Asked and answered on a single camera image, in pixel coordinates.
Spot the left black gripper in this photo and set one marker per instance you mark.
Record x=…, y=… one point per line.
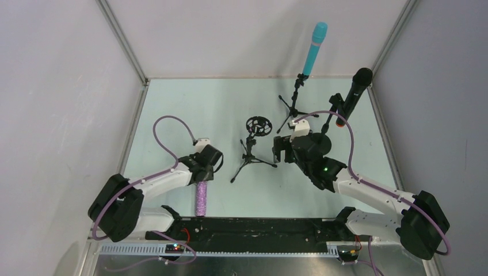
x=202, y=175

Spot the clip tripod mic stand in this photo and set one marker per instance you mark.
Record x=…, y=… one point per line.
x=292, y=110

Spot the purple glitter microphone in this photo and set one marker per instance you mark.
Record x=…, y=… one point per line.
x=201, y=199

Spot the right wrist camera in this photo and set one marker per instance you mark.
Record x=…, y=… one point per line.
x=300, y=128

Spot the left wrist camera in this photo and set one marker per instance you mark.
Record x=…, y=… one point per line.
x=201, y=143

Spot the light blue microphone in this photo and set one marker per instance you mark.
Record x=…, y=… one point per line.
x=318, y=36

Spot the slotted cable duct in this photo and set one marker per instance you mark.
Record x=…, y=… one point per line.
x=134, y=249

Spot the black microphone orange tip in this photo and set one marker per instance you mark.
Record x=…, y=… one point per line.
x=360, y=81

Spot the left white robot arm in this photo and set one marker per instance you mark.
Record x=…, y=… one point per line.
x=118, y=209

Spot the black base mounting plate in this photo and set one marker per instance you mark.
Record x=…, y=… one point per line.
x=259, y=234

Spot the round base mic stand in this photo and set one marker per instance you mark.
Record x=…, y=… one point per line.
x=321, y=139

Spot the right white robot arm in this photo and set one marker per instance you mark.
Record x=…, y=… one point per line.
x=416, y=221

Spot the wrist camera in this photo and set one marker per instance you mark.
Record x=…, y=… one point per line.
x=300, y=128
x=201, y=143

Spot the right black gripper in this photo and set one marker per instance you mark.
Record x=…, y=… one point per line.
x=284, y=149

